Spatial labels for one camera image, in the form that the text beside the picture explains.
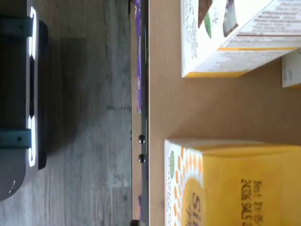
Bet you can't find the dark grey mobile robot base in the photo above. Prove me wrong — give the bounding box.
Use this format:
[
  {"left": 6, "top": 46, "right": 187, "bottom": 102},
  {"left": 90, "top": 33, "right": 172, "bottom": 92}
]
[{"left": 0, "top": 6, "right": 49, "bottom": 202}]

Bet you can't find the purple Annie's hidden veggies box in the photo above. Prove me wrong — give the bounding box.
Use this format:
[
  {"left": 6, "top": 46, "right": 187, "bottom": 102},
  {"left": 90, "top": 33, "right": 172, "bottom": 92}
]
[{"left": 135, "top": 34, "right": 143, "bottom": 114}]

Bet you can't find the tan cardboard shelf board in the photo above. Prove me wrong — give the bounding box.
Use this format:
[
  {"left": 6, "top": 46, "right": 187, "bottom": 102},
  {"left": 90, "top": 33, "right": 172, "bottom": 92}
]
[{"left": 147, "top": 0, "right": 301, "bottom": 226}]

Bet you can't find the white box with yellow trim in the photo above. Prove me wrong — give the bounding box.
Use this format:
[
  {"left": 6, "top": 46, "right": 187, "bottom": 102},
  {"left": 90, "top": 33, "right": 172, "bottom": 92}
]
[{"left": 181, "top": 0, "right": 301, "bottom": 79}]

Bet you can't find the yellow and white box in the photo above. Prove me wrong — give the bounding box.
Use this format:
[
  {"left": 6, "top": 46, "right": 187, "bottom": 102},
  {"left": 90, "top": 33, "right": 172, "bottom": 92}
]
[{"left": 164, "top": 138, "right": 301, "bottom": 226}]

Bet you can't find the dark metal shelf rail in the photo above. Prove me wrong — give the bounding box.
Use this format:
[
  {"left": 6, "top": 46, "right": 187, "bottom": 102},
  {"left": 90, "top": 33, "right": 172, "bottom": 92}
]
[{"left": 140, "top": 0, "right": 151, "bottom": 226}]

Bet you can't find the teal metal mounting frame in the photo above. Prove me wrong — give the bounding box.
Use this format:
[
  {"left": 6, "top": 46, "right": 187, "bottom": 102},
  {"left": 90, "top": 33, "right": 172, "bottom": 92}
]
[{"left": 0, "top": 15, "right": 33, "bottom": 150}]

